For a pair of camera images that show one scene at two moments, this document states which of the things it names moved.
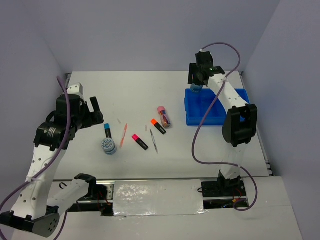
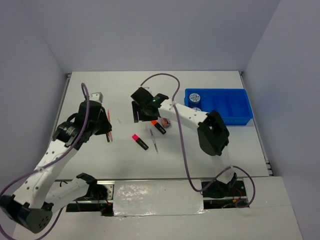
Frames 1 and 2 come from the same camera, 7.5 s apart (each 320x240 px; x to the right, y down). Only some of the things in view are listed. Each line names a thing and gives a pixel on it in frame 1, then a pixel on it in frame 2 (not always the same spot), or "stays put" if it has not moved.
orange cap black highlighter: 154,122 stays put
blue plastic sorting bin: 197,105 stays put
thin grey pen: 154,143 stays put
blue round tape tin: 196,88 to 194,98
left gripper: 95,117 to 106,127
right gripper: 192,77 to 137,108
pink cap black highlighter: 139,141 stays put
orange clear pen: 123,136 to 110,133
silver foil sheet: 170,197 stays put
